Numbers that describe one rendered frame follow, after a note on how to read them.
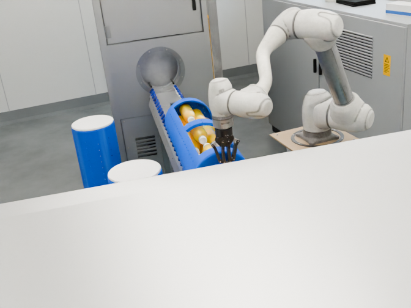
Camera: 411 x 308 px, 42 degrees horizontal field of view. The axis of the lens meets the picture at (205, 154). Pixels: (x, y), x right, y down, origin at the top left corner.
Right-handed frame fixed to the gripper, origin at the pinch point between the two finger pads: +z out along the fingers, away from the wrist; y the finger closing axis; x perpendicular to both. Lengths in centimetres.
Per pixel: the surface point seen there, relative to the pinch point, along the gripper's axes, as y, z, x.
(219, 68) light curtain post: 32, -7, 147
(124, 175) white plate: -45, 13, 41
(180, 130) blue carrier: -12, -3, 50
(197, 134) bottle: -5.3, -2.4, 41.0
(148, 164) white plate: -32, 13, 49
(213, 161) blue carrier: -5.2, -2.8, 4.5
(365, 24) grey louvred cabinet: 140, -23, 145
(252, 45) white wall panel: 170, 73, 548
